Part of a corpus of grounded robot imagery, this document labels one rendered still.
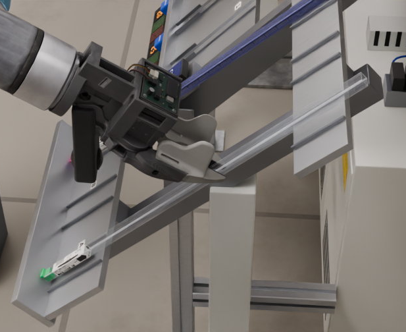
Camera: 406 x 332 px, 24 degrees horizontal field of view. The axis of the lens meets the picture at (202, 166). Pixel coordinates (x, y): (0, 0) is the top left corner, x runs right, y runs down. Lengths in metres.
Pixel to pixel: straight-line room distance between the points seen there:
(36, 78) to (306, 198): 1.46
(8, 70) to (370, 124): 0.81
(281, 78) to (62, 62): 1.75
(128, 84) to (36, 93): 0.09
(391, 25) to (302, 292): 0.51
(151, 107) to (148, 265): 1.25
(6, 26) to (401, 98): 0.87
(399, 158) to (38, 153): 1.18
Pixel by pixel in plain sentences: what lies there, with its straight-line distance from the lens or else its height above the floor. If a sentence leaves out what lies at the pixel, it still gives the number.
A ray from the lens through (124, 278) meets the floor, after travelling 2.20.
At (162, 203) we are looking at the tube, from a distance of 1.13.
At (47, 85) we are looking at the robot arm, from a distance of 0.99.
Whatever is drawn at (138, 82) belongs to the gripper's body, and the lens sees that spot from 1.01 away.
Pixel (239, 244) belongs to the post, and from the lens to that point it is 1.30.
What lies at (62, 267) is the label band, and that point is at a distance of 1.24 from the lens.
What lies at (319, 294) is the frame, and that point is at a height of 0.32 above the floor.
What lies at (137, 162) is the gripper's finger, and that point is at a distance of 1.03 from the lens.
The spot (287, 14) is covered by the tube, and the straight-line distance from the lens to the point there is 1.22.
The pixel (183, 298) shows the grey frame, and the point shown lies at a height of 0.29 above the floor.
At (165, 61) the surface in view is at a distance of 1.58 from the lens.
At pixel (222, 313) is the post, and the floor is 0.56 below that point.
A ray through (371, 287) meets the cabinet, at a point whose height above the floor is 0.31.
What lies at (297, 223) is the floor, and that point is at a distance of 2.32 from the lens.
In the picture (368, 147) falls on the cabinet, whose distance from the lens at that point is 1.60.
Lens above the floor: 1.69
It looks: 44 degrees down
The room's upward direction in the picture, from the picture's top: straight up
